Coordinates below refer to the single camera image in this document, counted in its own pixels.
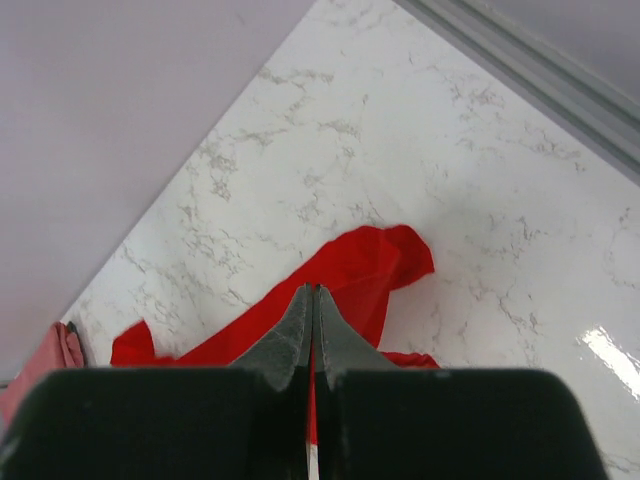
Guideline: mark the red t shirt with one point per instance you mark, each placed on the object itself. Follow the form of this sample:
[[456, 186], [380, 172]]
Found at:
[[360, 268]]

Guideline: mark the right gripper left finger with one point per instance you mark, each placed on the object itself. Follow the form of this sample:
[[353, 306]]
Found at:
[[285, 348]]

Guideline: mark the folded pink t shirt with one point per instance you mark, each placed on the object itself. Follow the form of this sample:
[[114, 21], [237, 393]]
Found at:
[[60, 348]]

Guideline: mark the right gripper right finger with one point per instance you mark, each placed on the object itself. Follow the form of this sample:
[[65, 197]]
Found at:
[[337, 347]]

